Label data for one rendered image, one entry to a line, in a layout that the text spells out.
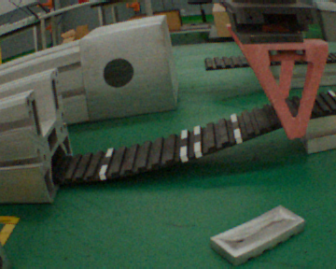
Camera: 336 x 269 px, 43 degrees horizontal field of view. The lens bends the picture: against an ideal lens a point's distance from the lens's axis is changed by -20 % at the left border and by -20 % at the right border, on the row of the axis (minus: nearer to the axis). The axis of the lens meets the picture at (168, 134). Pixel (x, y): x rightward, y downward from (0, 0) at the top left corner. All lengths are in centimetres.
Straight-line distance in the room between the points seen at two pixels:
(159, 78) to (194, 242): 26
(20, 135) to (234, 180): 16
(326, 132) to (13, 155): 25
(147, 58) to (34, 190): 21
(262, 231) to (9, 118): 19
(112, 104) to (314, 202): 29
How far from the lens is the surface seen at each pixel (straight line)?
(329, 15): 548
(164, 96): 51
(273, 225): 27
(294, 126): 33
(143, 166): 36
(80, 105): 52
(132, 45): 50
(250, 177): 35
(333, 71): 56
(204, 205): 32
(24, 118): 34
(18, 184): 36
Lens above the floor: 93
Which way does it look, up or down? 19 degrees down
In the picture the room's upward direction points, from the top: 10 degrees counter-clockwise
